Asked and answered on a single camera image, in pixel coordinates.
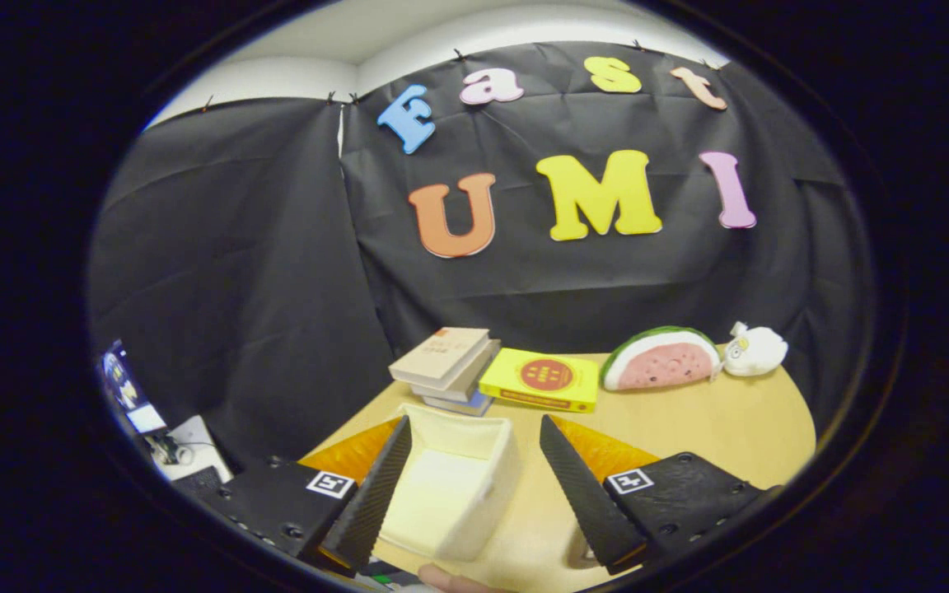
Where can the white side desk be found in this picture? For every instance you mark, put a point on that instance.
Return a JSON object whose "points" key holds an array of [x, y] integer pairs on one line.
{"points": [[203, 441]]}

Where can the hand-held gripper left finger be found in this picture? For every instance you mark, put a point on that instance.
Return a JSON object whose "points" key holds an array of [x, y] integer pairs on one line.
{"points": [[376, 494]]}

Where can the watermelon slice plush toy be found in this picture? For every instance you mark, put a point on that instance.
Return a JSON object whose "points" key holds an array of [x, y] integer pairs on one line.
{"points": [[662, 362]]}

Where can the yellow book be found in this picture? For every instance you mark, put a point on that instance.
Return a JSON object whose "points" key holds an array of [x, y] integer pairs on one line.
{"points": [[540, 377]]}

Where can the blue book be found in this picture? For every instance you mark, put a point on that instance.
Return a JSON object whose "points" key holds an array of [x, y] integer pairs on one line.
{"points": [[462, 405]]}

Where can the beige fabric storage box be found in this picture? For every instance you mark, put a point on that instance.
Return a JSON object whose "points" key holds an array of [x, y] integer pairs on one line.
{"points": [[458, 494]]}

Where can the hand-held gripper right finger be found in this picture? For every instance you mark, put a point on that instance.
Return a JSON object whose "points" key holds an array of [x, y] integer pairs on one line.
{"points": [[586, 502]]}

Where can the grey book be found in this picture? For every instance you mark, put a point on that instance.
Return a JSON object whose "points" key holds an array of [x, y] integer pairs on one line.
{"points": [[466, 380]]}

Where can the computer screen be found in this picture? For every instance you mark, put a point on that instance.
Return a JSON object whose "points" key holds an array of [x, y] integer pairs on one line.
{"points": [[130, 391]]}

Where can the beige book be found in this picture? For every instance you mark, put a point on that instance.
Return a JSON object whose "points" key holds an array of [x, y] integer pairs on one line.
{"points": [[440, 352]]}

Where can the white plush toy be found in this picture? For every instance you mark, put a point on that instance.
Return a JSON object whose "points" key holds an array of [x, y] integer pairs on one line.
{"points": [[759, 350]]}

